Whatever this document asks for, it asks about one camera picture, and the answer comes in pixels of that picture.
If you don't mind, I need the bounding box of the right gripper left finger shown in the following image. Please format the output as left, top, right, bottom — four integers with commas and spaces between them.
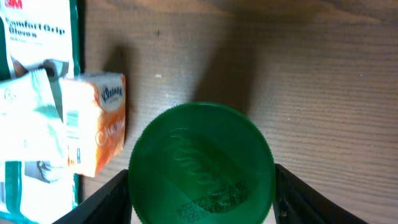
54, 169, 132, 224

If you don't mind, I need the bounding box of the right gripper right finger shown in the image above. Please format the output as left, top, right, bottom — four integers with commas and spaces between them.
273, 164, 366, 224

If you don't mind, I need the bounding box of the green lid jar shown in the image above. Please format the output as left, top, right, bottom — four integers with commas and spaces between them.
128, 102, 275, 223

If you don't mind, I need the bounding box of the orange snack packet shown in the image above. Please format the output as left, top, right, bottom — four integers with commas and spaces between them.
60, 72, 126, 177

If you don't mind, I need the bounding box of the green 3M gloves package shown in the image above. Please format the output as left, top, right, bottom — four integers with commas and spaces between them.
1, 0, 80, 223

